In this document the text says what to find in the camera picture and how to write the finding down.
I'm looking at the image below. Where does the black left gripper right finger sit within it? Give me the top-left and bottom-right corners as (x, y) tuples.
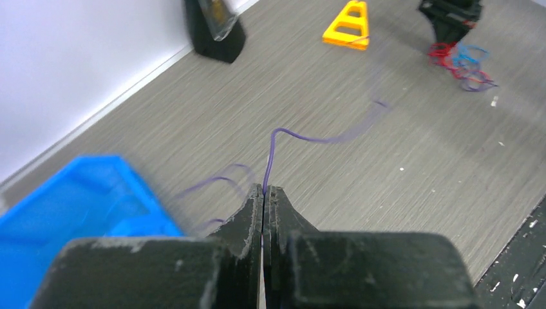
(263, 186), (480, 308)

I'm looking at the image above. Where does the yellow triangular plastic piece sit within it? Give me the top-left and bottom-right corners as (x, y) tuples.
(322, 1), (370, 51)

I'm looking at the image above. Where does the blue plastic bin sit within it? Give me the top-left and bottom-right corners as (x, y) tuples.
(1, 156), (182, 308)

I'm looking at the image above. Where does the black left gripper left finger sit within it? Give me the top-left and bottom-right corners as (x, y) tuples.
(30, 184), (263, 308)

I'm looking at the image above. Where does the black metronome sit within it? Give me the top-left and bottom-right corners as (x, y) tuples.
(184, 0), (247, 64)

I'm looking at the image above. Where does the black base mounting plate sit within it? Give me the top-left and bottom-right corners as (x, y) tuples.
(475, 199), (545, 309)

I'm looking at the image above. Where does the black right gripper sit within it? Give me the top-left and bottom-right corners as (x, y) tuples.
(418, 0), (482, 44)

